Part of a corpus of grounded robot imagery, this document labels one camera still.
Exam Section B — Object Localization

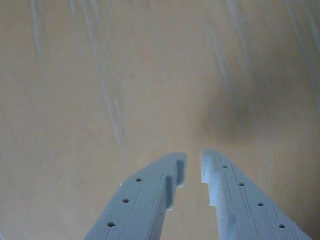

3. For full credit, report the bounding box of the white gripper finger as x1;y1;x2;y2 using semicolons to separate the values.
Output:
200;149;313;240
83;151;188;240

